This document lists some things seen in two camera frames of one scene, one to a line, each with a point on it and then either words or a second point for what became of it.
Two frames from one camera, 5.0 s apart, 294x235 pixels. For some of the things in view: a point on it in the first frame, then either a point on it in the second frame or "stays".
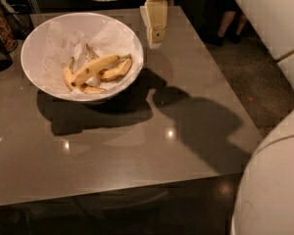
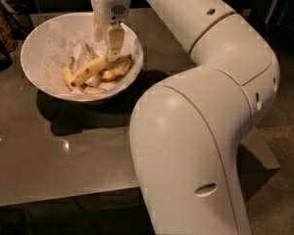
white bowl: [81, 57] stays
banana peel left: [70, 73] stays
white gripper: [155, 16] to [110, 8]
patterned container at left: [2, 24] stays
